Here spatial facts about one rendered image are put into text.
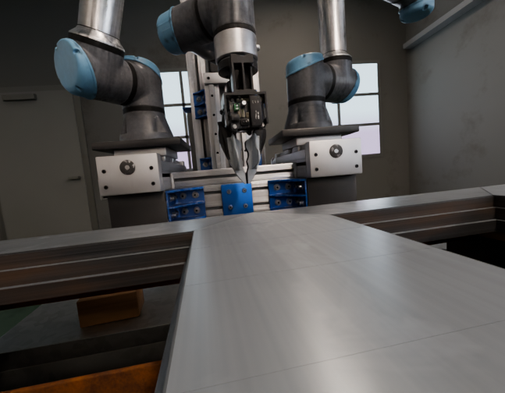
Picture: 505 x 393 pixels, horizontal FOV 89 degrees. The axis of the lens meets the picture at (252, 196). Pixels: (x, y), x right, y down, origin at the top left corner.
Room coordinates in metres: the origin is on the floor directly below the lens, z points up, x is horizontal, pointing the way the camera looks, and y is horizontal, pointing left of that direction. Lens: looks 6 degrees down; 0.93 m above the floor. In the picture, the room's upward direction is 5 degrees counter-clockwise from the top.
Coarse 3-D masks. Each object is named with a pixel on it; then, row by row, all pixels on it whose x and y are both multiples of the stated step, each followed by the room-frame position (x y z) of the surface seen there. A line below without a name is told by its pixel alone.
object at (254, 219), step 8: (248, 216) 0.38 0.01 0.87; (256, 216) 0.37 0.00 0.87; (264, 216) 0.37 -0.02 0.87; (272, 216) 0.36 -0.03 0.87; (280, 216) 0.36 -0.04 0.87; (288, 216) 0.35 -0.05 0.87; (296, 216) 0.35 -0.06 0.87; (304, 216) 0.34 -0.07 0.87; (312, 216) 0.34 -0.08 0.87; (216, 224) 0.34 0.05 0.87; (224, 224) 0.34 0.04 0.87; (232, 224) 0.33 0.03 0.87; (240, 224) 0.33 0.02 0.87; (248, 224) 0.32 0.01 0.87
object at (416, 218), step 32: (384, 224) 0.35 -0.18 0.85; (416, 224) 0.35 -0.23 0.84; (448, 224) 0.36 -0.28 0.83; (480, 224) 0.36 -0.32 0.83; (0, 256) 0.27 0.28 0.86; (32, 256) 0.28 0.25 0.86; (64, 256) 0.28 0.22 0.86; (96, 256) 0.29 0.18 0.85; (128, 256) 0.29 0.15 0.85; (160, 256) 0.30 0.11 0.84; (0, 288) 0.27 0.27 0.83; (32, 288) 0.27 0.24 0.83; (64, 288) 0.27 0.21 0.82; (96, 288) 0.28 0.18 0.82; (160, 384) 0.10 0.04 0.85
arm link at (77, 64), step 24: (96, 0) 0.60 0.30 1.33; (120, 0) 0.63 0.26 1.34; (96, 24) 0.61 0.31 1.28; (120, 24) 0.65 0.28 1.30; (72, 48) 0.59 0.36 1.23; (96, 48) 0.61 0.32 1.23; (120, 48) 0.65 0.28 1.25; (72, 72) 0.60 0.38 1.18; (96, 72) 0.61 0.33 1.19; (120, 72) 0.67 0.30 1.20; (96, 96) 0.65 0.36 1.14; (120, 96) 0.69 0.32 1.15
